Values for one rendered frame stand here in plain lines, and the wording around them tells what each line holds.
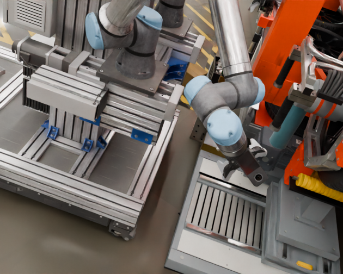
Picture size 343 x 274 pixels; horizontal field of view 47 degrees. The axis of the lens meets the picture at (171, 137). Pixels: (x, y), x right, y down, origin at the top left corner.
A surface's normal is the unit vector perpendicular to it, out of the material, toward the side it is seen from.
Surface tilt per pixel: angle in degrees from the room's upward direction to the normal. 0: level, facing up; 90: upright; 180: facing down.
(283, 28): 90
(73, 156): 0
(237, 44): 50
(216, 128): 42
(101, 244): 0
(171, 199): 0
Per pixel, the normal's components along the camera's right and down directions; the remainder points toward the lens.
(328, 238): 0.25, -0.73
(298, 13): -0.24, 0.59
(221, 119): -0.29, -0.31
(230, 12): 0.16, 0.01
